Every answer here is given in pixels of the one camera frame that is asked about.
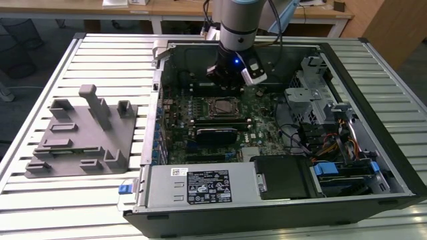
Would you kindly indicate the wooden cabinet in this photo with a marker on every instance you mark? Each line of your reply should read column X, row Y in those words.
column 393, row 30

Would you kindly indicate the round silver coin battery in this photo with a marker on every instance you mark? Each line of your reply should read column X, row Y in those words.
column 257, row 93

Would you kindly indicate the CPU socket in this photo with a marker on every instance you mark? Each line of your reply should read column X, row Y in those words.
column 224, row 116

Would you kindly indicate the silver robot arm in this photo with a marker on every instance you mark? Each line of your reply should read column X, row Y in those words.
column 237, row 30

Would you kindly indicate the wooden desk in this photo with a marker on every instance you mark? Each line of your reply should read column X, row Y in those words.
column 67, row 10

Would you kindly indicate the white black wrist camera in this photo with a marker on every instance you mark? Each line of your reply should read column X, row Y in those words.
column 255, row 71

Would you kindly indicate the black plastic cover box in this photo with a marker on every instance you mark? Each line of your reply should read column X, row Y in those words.
column 287, row 177

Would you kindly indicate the small silver chipset heatsink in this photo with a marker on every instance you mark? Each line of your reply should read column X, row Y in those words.
column 251, row 153

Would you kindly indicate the black expansion slot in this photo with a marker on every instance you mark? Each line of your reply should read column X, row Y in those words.
column 207, row 158

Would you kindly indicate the blue disk carrier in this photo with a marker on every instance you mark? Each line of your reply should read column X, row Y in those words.
column 324, row 168

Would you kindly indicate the black mesh waste bin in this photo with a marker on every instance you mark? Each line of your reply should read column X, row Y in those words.
column 20, row 50

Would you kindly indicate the black silver PC case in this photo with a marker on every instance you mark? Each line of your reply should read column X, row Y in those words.
column 233, row 220

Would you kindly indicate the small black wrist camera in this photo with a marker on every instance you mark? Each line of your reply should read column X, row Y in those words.
column 213, row 72

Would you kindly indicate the silver metal drive cage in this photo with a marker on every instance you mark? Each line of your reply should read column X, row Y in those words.
column 300, row 100

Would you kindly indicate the black RAM slot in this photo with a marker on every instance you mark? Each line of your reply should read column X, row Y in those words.
column 209, row 118
column 209, row 124
column 209, row 127
column 209, row 121

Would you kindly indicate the silver power supply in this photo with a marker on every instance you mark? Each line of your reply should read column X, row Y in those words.
column 156, row 185

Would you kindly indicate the white box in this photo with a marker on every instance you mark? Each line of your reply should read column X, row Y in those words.
column 115, row 3
column 137, row 2

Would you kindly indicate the green motherboard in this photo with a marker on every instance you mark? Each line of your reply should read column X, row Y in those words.
column 267, row 140

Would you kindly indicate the grey parts rack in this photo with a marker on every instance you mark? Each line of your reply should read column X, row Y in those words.
column 83, row 130

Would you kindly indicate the small black desk object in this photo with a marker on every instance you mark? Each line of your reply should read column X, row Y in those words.
column 339, row 6

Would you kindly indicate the black graphics card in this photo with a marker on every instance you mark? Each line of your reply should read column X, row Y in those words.
column 216, row 137

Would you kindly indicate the blue case latch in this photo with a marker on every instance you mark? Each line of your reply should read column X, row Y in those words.
column 124, row 189

